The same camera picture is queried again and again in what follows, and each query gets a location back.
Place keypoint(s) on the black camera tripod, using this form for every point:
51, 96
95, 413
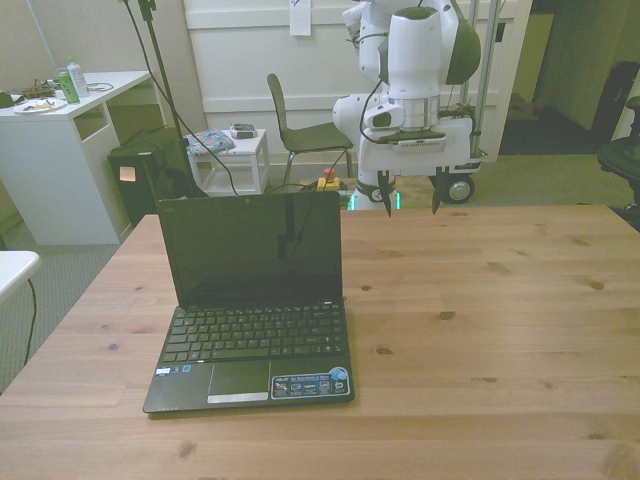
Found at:
150, 70

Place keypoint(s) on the cart caster wheel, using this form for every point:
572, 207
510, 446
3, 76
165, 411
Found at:
460, 190

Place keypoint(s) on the white desk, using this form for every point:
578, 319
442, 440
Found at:
47, 165

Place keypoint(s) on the small grey electronic device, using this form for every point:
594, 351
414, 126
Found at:
243, 131

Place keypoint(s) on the dark shell chair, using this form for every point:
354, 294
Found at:
312, 137

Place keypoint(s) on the floral patterned cloth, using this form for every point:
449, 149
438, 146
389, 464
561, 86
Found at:
209, 141

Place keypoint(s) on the yellow emergency stop button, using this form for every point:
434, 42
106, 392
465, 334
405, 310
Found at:
328, 182

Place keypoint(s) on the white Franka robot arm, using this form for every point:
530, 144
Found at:
415, 50

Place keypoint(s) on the black tripod stand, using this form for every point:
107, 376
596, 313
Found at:
167, 100

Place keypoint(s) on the orange sticky note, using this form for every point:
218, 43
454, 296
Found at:
127, 174

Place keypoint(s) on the black netbook laptop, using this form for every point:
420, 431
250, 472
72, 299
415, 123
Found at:
250, 250

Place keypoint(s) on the green drink can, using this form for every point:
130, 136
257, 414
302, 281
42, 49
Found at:
68, 89

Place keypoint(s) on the black computer tower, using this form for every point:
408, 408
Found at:
132, 200

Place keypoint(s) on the white paper sheet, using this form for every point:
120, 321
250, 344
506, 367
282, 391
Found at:
299, 17

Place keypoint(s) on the small white side table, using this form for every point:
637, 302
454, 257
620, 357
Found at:
247, 165

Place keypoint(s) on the aluminium frame post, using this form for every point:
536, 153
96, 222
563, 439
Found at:
487, 60

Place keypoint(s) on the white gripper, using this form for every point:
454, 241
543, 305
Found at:
455, 150

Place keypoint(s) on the white plate with food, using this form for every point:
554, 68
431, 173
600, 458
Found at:
39, 105

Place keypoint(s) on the white rounded table edge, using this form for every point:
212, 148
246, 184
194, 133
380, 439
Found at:
15, 272

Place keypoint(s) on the clear bottle green label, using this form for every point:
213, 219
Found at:
79, 80

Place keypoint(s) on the desk clutter pile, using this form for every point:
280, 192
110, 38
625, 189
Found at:
39, 90

